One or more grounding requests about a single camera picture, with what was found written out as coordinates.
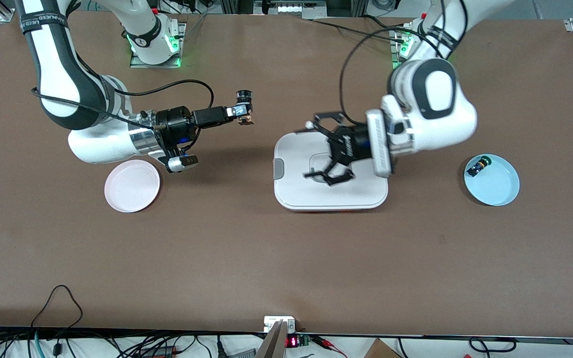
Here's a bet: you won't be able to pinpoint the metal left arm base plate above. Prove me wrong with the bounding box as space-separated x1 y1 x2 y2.
390 28 419 64

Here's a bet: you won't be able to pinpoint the orange and black switch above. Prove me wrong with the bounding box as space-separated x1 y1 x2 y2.
236 89 255 126

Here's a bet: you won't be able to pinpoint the black looped cable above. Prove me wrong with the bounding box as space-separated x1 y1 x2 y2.
30 285 84 339

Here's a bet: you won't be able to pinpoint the white power strip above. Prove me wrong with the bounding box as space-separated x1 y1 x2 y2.
276 1 328 16

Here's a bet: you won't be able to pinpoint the pink round plate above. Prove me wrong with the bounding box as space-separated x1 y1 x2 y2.
104 159 161 213

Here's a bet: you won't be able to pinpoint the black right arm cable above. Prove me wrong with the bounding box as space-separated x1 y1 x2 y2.
30 80 215 132

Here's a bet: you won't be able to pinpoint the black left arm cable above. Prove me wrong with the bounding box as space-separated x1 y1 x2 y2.
339 0 466 129

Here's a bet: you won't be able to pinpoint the black base power cable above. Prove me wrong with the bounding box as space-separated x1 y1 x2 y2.
310 15 409 43

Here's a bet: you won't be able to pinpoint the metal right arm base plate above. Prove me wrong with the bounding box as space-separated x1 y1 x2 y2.
129 22 187 69

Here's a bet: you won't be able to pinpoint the white lidded storage box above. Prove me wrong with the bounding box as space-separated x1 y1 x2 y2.
273 132 389 212

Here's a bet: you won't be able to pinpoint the light blue round plate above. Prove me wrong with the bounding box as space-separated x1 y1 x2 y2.
464 154 520 206

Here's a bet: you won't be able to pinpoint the red clip test leads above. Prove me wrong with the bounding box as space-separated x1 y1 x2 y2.
311 336 348 358

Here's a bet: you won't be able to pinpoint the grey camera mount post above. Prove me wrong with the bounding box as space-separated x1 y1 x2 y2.
256 321 288 358

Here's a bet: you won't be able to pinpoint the small aluminium bracket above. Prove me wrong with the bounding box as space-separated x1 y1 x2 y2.
264 316 296 333

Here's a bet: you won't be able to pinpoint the black coiled cable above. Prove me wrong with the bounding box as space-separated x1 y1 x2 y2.
468 337 517 353

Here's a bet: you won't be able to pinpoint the brown cardboard box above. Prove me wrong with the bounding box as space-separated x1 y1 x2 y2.
363 338 402 358

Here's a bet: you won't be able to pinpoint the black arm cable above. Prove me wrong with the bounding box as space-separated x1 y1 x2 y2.
30 80 215 132
339 0 466 129

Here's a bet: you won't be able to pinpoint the green and blue switch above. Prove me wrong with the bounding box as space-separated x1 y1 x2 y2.
467 155 493 178

